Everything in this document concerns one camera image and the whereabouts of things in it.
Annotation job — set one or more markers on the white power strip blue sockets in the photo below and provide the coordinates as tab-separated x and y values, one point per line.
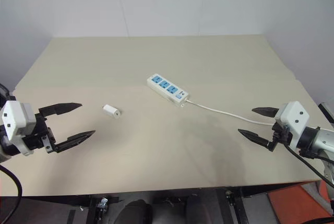
167	88

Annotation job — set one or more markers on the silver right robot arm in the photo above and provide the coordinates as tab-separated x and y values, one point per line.
322	139

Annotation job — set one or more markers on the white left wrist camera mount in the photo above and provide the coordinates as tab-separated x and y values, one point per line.
16	119

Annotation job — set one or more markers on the black table frame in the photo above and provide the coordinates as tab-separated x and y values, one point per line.
156	191

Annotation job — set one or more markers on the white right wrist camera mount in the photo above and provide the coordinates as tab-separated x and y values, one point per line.
293	119

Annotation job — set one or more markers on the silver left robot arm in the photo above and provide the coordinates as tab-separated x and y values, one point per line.
3	153

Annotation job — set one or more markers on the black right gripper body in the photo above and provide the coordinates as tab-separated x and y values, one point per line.
281	134

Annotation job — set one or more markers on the white plug adapter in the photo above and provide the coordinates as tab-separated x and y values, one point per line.
111	111

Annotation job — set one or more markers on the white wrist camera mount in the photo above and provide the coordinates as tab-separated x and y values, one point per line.
16	119
293	119

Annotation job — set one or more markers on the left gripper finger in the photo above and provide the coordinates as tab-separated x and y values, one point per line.
61	107
74	140

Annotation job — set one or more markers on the black grey side frame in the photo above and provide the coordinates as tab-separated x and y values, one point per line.
327	111

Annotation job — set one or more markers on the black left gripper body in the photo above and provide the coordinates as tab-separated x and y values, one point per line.
39	136

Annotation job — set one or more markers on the orange floor mat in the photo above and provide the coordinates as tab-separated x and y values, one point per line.
289	200

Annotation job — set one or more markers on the silver metal clamp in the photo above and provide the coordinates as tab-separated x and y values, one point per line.
102	205

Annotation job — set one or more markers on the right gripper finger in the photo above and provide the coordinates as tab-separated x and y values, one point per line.
266	111
257	138

